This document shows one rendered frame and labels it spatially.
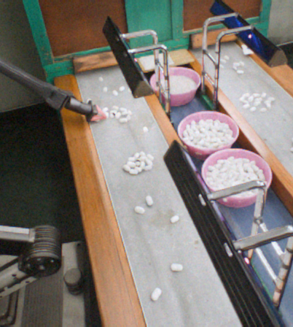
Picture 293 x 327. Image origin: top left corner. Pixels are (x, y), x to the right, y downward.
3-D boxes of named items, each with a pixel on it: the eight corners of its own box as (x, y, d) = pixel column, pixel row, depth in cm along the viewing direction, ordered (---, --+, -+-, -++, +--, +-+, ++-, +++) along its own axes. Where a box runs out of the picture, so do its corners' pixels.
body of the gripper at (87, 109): (92, 100, 180) (79, 94, 176) (97, 112, 173) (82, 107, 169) (86, 111, 183) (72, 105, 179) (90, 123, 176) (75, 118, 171)
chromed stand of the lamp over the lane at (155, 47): (136, 139, 182) (124, 53, 153) (126, 114, 196) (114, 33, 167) (173, 129, 186) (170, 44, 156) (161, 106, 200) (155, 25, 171)
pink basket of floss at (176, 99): (186, 114, 194) (186, 99, 188) (141, 101, 205) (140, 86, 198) (208, 88, 211) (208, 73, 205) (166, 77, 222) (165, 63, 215)
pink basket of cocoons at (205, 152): (206, 174, 162) (207, 158, 155) (166, 144, 178) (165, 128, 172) (249, 146, 173) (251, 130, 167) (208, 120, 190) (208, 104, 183)
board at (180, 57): (138, 74, 209) (138, 71, 208) (131, 61, 220) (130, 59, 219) (194, 61, 215) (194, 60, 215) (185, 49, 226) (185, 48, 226)
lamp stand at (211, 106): (213, 119, 190) (218, 34, 160) (199, 98, 204) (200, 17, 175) (248, 110, 193) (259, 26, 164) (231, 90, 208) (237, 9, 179)
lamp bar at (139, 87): (134, 99, 142) (132, 82, 138) (102, 31, 188) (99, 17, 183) (154, 95, 144) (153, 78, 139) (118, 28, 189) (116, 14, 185)
